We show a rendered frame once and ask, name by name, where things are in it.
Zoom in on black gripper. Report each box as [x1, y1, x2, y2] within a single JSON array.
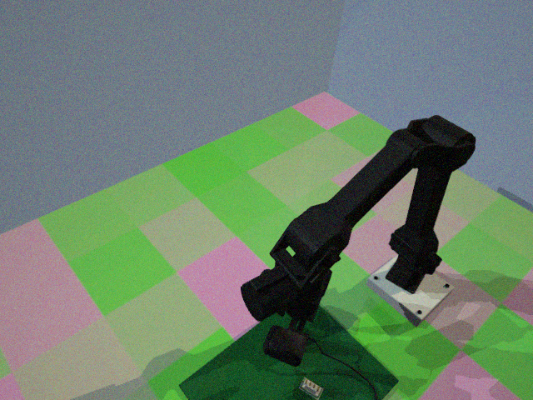
[[263, 269, 332, 367]]

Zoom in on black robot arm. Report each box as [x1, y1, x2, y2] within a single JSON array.
[[241, 115, 476, 322]]

